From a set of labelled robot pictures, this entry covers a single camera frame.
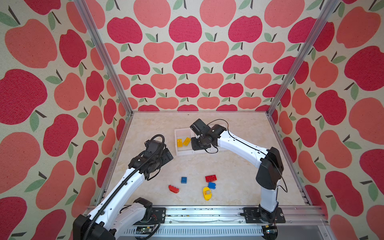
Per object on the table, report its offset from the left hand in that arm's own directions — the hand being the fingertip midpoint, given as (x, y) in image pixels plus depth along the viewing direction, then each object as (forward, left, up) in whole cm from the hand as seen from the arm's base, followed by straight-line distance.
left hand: (168, 158), depth 80 cm
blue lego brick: (-10, -24, -14) cm, 30 cm away
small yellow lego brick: (+18, -4, -12) cm, 22 cm away
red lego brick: (-7, -24, -13) cm, 28 cm away
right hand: (+8, -16, +1) cm, 17 cm away
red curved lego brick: (-12, -2, -13) cm, 18 cm away
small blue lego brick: (-8, -8, -12) cm, 16 cm away
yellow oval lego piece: (-17, -21, -12) cm, 29 cm away
